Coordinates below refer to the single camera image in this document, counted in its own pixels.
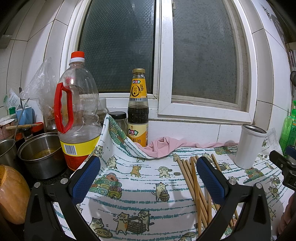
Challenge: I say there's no wooden chopstick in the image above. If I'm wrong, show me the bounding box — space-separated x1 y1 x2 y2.
184 160 210 227
211 154 239 229
176 159 209 230
190 157 202 236

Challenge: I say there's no person right hand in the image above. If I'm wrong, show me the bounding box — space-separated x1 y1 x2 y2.
277 194 295 235

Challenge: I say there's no green dish soap bottle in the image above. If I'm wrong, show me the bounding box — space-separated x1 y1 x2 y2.
280 100 296 155

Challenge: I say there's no orange pumpkin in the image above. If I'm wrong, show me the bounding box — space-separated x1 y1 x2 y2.
1 165 31 225

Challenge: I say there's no white steel utensil cup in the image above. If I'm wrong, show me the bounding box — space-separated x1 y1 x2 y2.
234 124 267 169

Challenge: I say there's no steel pot with liquid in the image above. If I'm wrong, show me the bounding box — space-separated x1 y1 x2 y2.
18 132 67 180

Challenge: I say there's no small steel pot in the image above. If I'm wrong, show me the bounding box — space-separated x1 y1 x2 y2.
0 139 17 168

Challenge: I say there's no cat pattern table cloth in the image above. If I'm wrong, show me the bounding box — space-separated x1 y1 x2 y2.
53 113 290 241

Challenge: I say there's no blue mug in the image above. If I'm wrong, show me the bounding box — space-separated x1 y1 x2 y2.
16 106 33 125

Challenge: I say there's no large clear oil bottle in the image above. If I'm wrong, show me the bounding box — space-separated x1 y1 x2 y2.
54 51 102 170

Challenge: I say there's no pink cloth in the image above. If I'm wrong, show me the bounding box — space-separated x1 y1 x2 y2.
134 137 238 158

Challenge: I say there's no black lid glass jar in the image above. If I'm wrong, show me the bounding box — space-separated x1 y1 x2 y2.
109 111 128 136

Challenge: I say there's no clear plastic bag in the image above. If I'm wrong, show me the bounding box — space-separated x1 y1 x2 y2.
20 57 58 120

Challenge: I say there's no white framed window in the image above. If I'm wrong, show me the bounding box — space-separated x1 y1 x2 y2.
62 1 257 123

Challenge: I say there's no dark soy sauce bottle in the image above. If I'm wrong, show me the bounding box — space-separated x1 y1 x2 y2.
127 68 149 147

